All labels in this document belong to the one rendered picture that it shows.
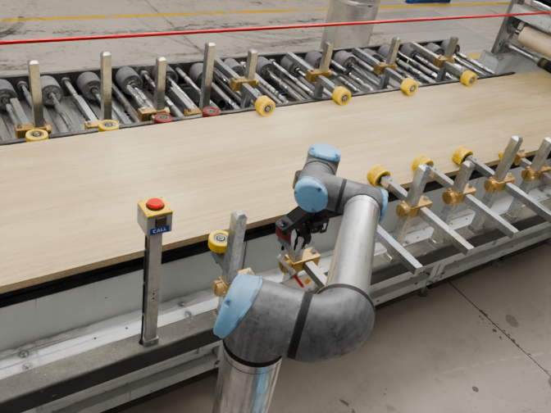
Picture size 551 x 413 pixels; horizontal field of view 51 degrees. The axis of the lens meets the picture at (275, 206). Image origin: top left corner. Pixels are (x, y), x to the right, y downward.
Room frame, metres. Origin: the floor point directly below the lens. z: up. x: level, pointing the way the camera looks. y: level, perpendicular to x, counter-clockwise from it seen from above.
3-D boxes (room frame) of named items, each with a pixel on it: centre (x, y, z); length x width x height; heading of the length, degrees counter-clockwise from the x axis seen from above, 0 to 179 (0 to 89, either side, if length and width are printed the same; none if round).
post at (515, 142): (2.09, -0.88, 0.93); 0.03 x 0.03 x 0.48; 39
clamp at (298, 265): (1.48, -0.11, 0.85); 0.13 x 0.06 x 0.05; 129
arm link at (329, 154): (1.36, -0.10, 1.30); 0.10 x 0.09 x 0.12; 172
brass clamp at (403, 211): (1.79, -0.51, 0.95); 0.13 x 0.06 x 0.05; 129
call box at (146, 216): (1.14, 0.30, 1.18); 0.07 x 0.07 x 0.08; 39
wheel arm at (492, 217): (1.94, -0.73, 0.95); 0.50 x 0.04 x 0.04; 39
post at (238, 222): (1.31, 0.10, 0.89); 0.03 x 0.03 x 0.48; 39
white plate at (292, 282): (1.42, -0.09, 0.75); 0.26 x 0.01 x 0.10; 129
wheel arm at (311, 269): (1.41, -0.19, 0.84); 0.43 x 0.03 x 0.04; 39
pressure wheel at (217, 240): (1.44, 0.16, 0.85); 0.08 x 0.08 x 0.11
